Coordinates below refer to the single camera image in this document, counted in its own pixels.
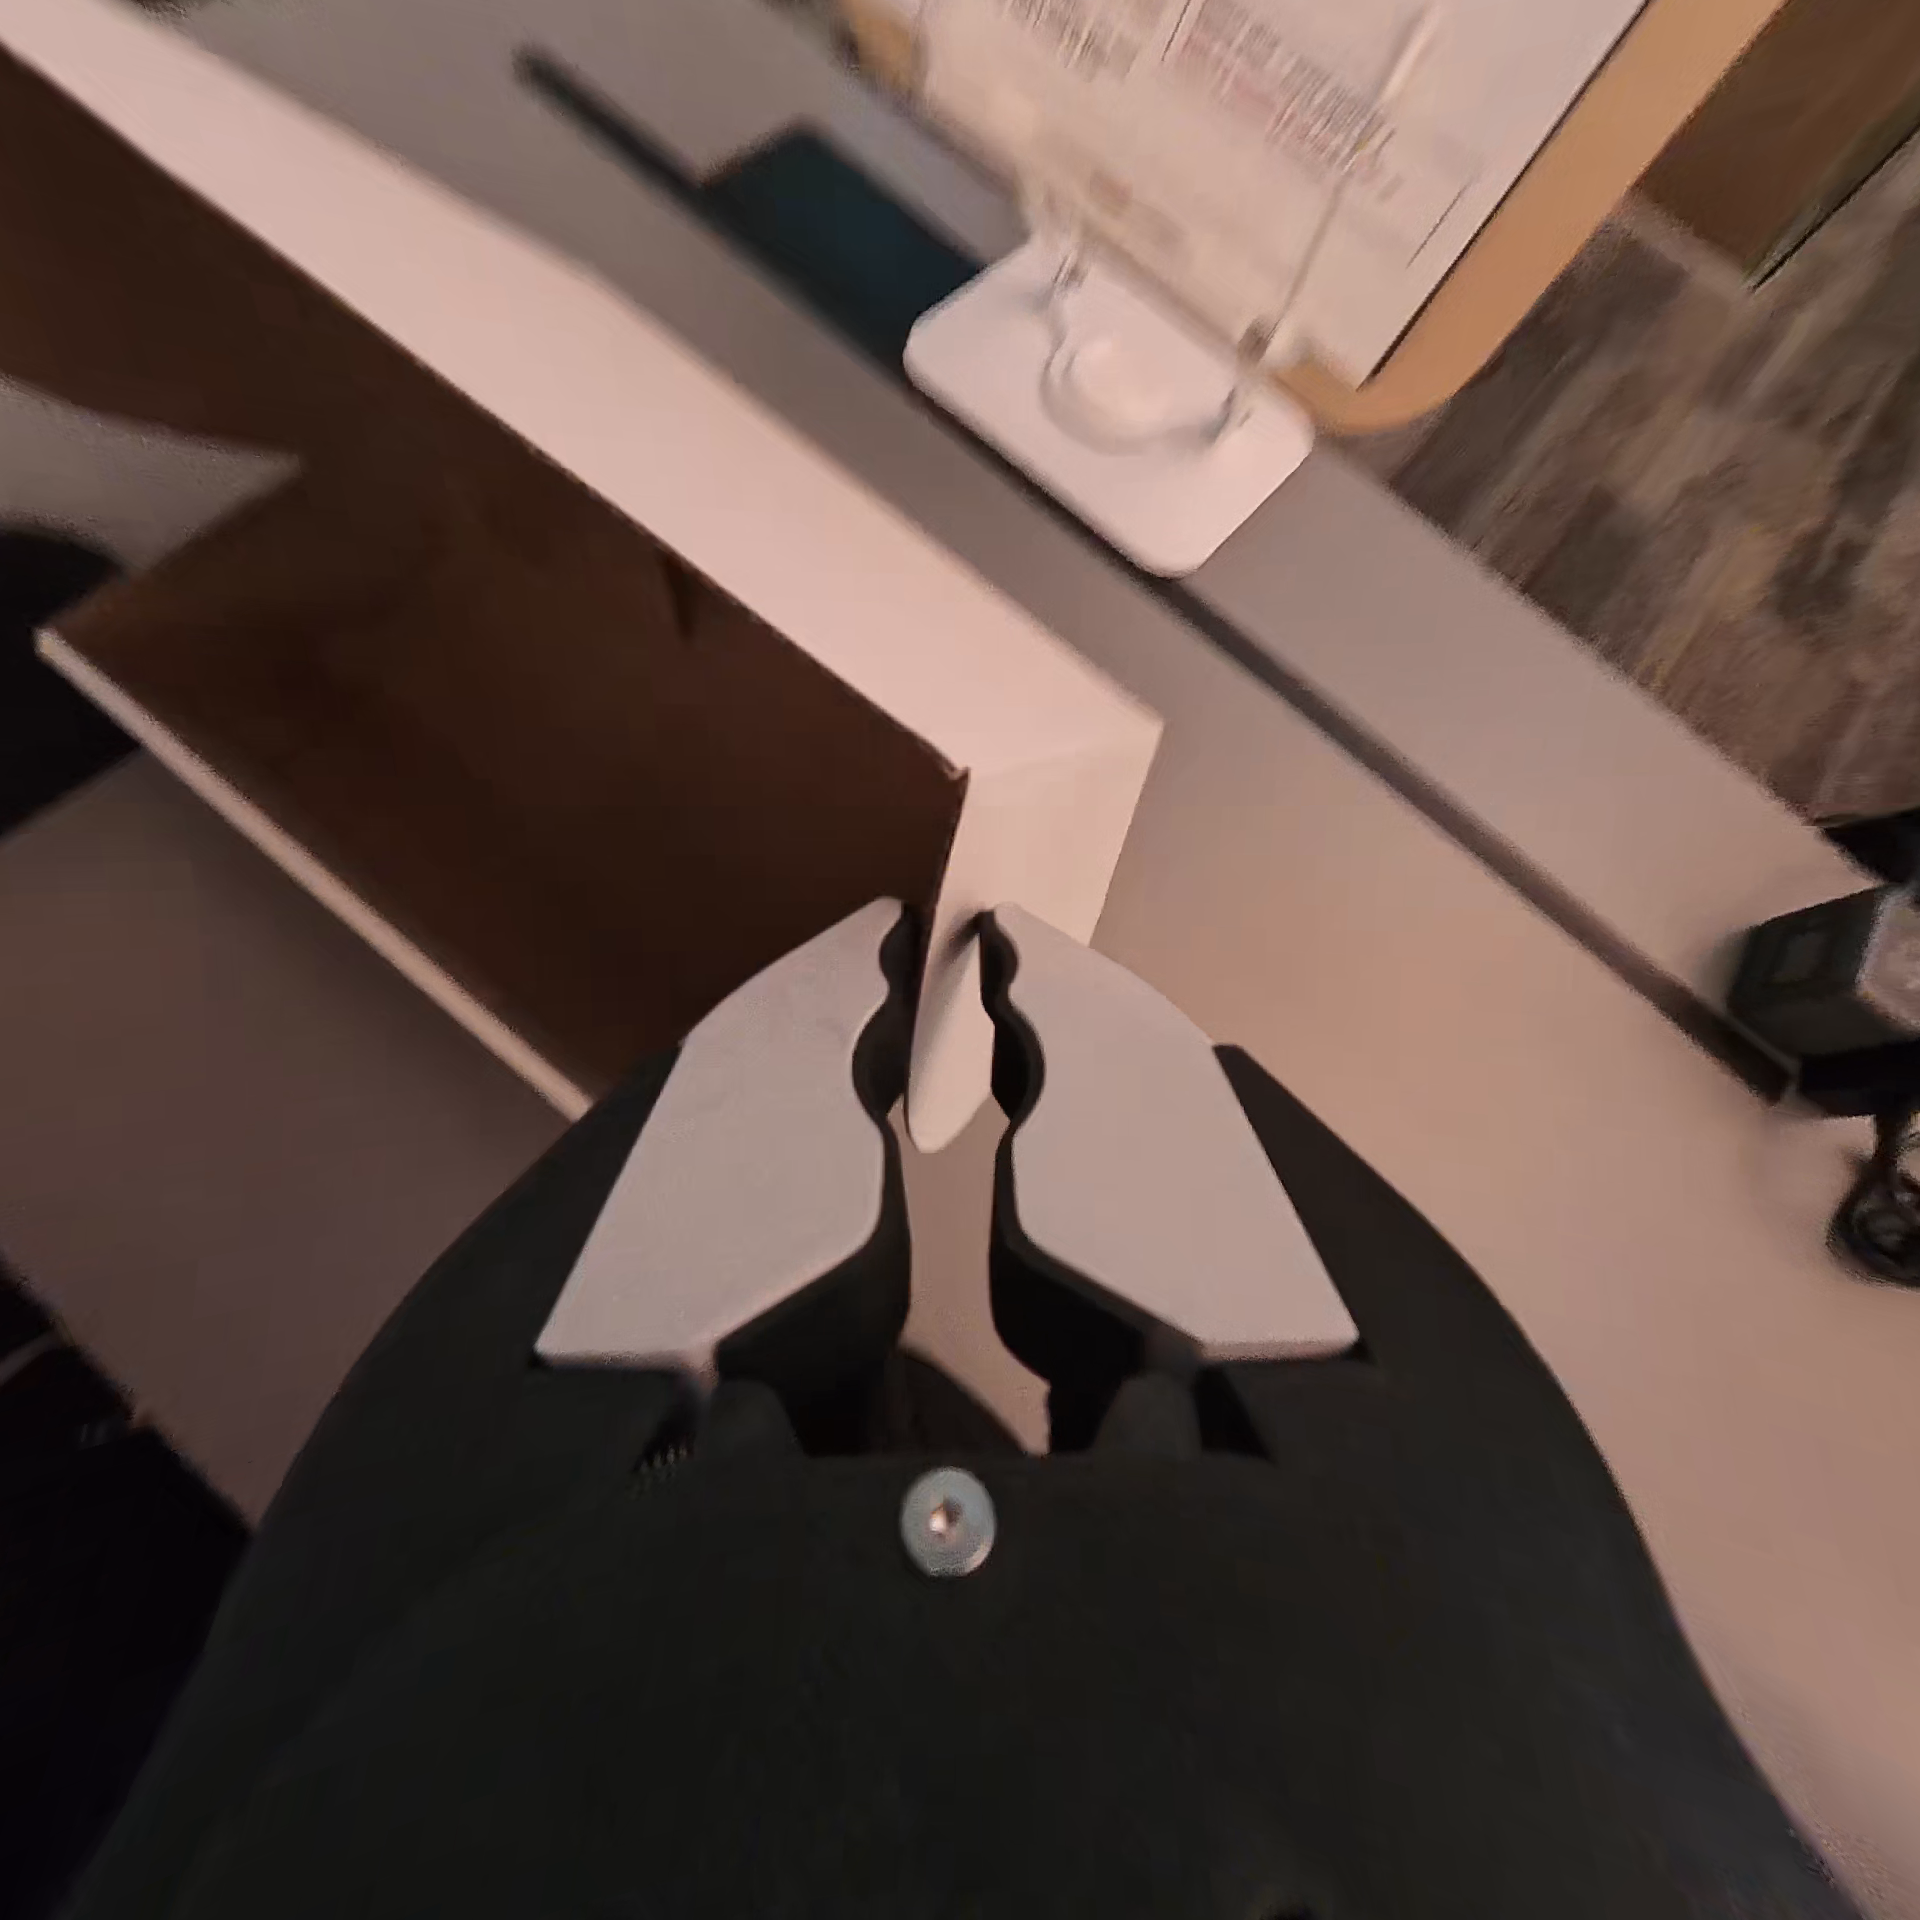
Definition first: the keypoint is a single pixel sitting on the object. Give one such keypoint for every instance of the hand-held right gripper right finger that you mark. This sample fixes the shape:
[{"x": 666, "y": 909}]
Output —
[{"x": 1155, "y": 1185}]

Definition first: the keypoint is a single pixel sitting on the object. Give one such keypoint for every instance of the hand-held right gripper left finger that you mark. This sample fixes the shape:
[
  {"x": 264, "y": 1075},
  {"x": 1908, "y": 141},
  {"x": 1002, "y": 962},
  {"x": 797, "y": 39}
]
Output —
[{"x": 733, "y": 1172}]

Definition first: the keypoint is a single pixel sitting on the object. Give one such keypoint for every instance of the white cardboard mailer box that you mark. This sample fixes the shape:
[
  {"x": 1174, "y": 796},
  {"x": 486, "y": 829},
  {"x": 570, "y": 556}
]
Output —
[{"x": 600, "y": 495}]

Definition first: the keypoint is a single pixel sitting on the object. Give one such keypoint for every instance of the black charger box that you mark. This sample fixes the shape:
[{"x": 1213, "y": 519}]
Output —
[{"x": 1828, "y": 990}]

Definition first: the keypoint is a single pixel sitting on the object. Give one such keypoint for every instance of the instruction sheet on wooden stand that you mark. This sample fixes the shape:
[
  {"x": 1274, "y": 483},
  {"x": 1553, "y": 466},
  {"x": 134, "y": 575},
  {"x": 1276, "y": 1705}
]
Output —
[{"x": 1184, "y": 481}]

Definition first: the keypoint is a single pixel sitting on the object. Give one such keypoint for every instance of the printed instruction sheet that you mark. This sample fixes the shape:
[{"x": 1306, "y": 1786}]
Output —
[{"x": 1306, "y": 135}]

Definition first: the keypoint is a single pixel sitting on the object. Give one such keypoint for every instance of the brown wooden cabinet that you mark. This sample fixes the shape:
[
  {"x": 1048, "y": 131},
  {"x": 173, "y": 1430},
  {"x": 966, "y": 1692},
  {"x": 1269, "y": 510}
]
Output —
[{"x": 1785, "y": 119}]

